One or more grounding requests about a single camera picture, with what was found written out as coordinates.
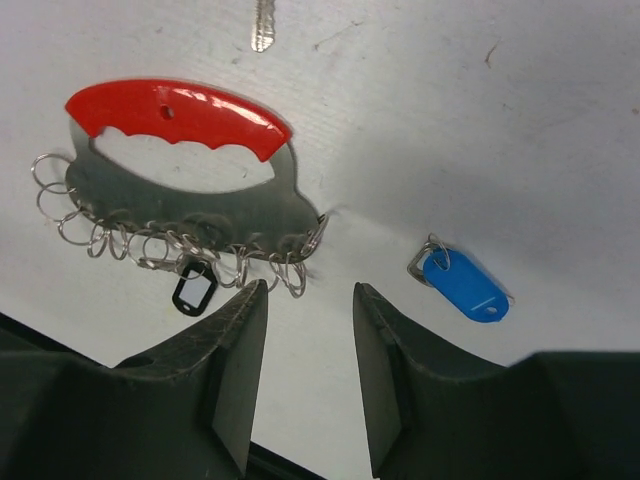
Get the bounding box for keys with black tags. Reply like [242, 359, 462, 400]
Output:
[251, 0, 276, 53]

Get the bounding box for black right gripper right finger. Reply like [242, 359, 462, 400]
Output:
[353, 283, 639, 479]

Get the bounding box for metal key organiser red handle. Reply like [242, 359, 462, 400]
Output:
[30, 77, 328, 298]

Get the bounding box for key with blue tag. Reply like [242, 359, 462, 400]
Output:
[407, 233, 512, 324]

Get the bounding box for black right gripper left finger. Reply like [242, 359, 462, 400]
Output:
[0, 278, 269, 480]

